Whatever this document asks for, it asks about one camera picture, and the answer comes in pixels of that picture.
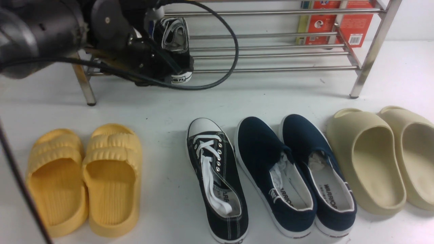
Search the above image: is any black canvas sneaker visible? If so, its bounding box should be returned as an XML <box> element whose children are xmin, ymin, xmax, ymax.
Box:
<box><xmin>152</xmin><ymin>18</ymin><xmax>194</xmax><ymax>85</ymax></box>
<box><xmin>186</xmin><ymin>118</ymin><xmax>249</xmax><ymax>244</ymax></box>

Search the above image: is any right yellow slipper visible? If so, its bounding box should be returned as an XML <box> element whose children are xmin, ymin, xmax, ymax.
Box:
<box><xmin>82</xmin><ymin>123</ymin><xmax>143</xmax><ymax>238</ymax></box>

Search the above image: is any left navy slip-on shoe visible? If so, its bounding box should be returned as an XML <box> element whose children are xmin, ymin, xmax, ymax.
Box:
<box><xmin>234</xmin><ymin>117</ymin><xmax>317</xmax><ymax>239</ymax></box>

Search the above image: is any left beige slide sandal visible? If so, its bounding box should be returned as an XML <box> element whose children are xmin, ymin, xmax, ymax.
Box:
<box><xmin>326</xmin><ymin>108</ymin><xmax>407</xmax><ymax>215</ymax></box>

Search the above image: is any stainless steel shoe rack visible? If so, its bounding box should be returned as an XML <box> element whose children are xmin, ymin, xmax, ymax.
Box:
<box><xmin>72</xmin><ymin>0</ymin><xmax>402</xmax><ymax>106</ymax></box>

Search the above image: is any beige slide sandal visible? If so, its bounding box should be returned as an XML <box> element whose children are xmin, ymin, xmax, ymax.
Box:
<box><xmin>326</xmin><ymin>108</ymin><xmax>407</xmax><ymax>215</ymax></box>
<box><xmin>378</xmin><ymin>106</ymin><xmax>434</xmax><ymax>211</ymax></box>

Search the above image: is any navy slip-on shoe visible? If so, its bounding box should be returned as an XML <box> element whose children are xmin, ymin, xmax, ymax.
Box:
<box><xmin>234</xmin><ymin>117</ymin><xmax>317</xmax><ymax>239</ymax></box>
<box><xmin>279</xmin><ymin>114</ymin><xmax>357</xmax><ymax>238</ymax></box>

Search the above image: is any left yellow slipper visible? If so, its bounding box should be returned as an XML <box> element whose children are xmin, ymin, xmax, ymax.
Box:
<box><xmin>26</xmin><ymin>128</ymin><xmax>89</xmax><ymax>238</ymax></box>

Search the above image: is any right navy slip-on shoe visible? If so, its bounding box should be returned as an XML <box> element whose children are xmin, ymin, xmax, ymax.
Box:
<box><xmin>279</xmin><ymin>114</ymin><xmax>357</xmax><ymax>238</ymax></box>

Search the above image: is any red box behind rack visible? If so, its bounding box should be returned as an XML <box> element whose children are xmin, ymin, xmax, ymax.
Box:
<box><xmin>298</xmin><ymin>0</ymin><xmax>376</xmax><ymax>47</ymax></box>

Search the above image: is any right beige slide sandal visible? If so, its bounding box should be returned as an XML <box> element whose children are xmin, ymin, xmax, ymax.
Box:
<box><xmin>378</xmin><ymin>106</ymin><xmax>434</xmax><ymax>211</ymax></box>

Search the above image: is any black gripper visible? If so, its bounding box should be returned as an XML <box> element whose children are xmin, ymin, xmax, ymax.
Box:
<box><xmin>89</xmin><ymin>0</ymin><xmax>180</xmax><ymax>81</ymax></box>

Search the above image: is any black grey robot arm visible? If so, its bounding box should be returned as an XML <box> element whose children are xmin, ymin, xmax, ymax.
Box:
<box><xmin>1</xmin><ymin>0</ymin><xmax>182</xmax><ymax>79</ymax></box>

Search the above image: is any yellow slipper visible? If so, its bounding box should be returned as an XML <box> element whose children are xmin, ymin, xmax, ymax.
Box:
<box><xmin>26</xmin><ymin>128</ymin><xmax>89</xmax><ymax>238</ymax></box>
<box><xmin>82</xmin><ymin>123</ymin><xmax>143</xmax><ymax>238</ymax></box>

